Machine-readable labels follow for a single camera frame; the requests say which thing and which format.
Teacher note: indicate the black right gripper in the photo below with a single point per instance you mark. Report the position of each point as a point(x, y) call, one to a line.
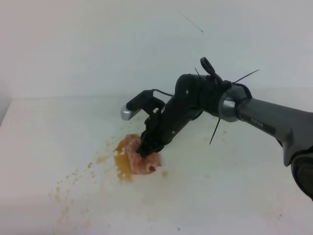
point(164, 125)

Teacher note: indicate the pink stained rag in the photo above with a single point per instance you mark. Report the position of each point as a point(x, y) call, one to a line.
point(140, 165)

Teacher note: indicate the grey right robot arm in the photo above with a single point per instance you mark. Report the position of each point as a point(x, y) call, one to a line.
point(228, 101)

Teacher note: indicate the brown coffee stain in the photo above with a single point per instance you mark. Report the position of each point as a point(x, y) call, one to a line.
point(102, 180)

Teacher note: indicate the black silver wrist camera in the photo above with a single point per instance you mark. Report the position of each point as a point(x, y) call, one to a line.
point(143, 101)

